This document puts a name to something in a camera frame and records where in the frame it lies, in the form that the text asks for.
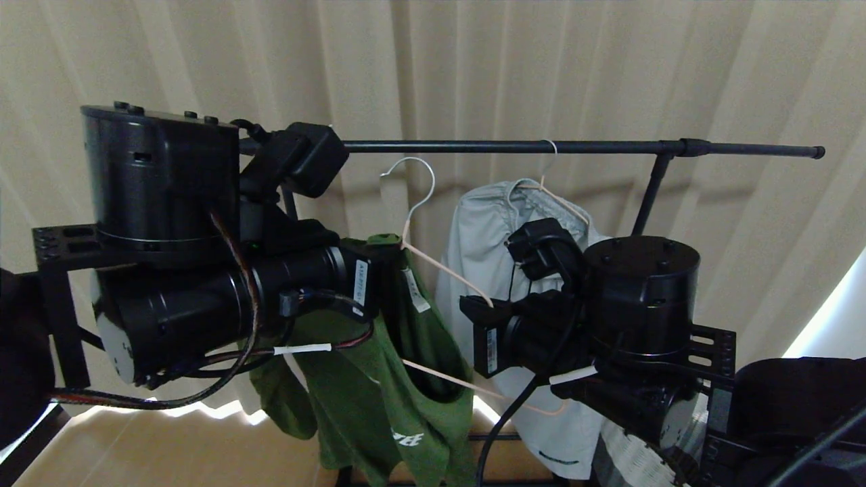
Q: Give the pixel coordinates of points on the pale grey shorts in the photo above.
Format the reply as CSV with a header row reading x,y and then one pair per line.
x,y
480,243

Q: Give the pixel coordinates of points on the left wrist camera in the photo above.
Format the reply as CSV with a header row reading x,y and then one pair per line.
x,y
304,159

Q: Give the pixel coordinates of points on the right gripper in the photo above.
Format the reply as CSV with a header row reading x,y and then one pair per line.
x,y
534,338

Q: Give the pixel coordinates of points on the beige curtain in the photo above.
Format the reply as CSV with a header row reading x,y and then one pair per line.
x,y
473,67

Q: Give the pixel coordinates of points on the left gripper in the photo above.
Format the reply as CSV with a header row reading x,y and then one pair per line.
x,y
203,311

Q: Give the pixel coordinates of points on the green garment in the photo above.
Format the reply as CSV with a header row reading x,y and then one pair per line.
x,y
365,406

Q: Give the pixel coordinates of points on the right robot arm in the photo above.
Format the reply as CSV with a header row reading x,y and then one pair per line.
x,y
643,291

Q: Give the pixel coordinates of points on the white laundry basket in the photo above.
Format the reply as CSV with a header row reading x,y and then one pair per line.
x,y
636,460

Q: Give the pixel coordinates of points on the pink clothes hanger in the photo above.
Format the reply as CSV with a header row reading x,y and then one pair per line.
x,y
565,201
433,196

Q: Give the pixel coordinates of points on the black clothes rack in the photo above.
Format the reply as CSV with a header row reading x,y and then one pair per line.
x,y
609,146

